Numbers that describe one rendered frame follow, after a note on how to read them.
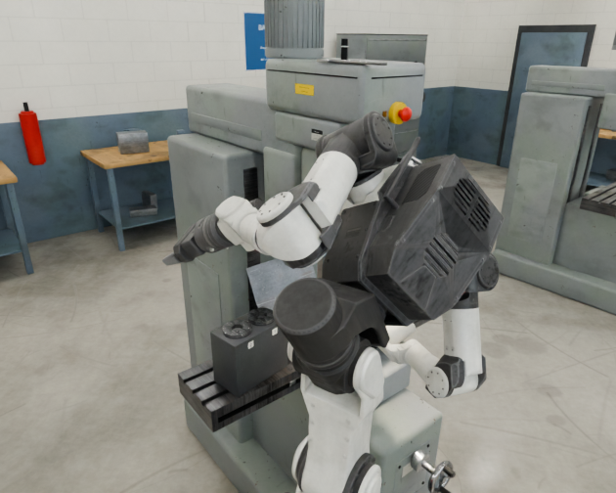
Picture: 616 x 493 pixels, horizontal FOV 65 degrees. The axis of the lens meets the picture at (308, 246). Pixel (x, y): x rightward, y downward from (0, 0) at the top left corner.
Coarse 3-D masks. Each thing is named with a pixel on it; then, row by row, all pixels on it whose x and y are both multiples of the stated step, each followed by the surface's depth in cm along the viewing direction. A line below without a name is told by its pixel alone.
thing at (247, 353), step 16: (240, 320) 153; (256, 320) 153; (272, 320) 154; (224, 336) 146; (240, 336) 145; (256, 336) 148; (272, 336) 153; (224, 352) 147; (240, 352) 144; (256, 352) 150; (272, 352) 156; (224, 368) 149; (240, 368) 146; (256, 368) 152; (272, 368) 158; (224, 384) 152; (240, 384) 148; (256, 384) 154
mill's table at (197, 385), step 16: (192, 368) 162; (208, 368) 162; (288, 368) 163; (192, 384) 155; (208, 384) 156; (272, 384) 156; (288, 384) 161; (192, 400) 155; (208, 400) 149; (224, 400) 148; (240, 400) 149; (256, 400) 154; (272, 400) 159; (208, 416) 146; (224, 416) 147; (240, 416) 152
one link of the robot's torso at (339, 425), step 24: (360, 360) 91; (312, 384) 107; (360, 384) 91; (312, 408) 106; (336, 408) 102; (360, 408) 100; (312, 432) 108; (336, 432) 103; (360, 432) 106; (312, 456) 109; (336, 456) 105; (360, 456) 110; (312, 480) 109; (336, 480) 106; (360, 480) 107
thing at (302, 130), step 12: (276, 120) 163; (288, 120) 157; (300, 120) 152; (312, 120) 148; (324, 120) 145; (276, 132) 164; (288, 132) 159; (300, 132) 154; (312, 132) 149; (324, 132) 145; (300, 144) 156; (312, 144) 151
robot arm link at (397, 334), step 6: (414, 324) 145; (390, 330) 144; (396, 330) 144; (402, 330) 144; (408, 330) 144; (414, 330) 145; (390, 336) 143; (396, 336) 144; (402, 336) 144; (390, 342) 143; (396, 342) 144; (402, 342) 147
